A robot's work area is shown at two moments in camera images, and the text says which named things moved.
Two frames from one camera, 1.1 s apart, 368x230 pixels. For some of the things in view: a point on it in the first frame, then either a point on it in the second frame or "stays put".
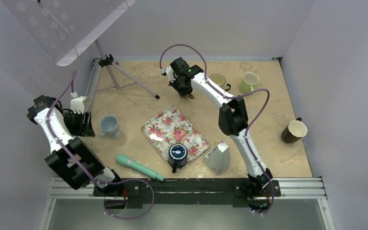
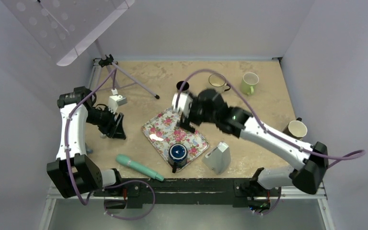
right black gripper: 182,92 -> 184,122
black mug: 293,131 stays put
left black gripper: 84,129 -> 113,128
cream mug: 220,80 stays put
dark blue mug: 178,155 stays put
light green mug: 249,82 stays put
